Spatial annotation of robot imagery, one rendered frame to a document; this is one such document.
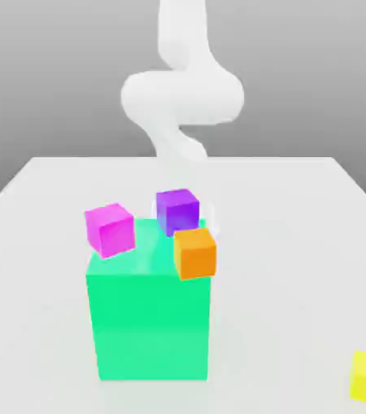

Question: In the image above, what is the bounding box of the small purple cube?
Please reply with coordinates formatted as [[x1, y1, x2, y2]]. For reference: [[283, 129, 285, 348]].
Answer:
[[155, 188, 200, 238]]

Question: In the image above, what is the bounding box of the small orange cube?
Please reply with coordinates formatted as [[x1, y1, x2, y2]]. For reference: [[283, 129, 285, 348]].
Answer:
[[173, 227, 217, 281]]

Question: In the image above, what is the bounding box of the small magenta cube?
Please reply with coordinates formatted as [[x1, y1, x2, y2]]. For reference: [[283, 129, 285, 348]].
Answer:
[[84, 202, 137, 260]]

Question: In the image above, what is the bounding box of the large green box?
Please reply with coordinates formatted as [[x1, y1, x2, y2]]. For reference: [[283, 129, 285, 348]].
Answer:
[[85, 218, 212, 382]]

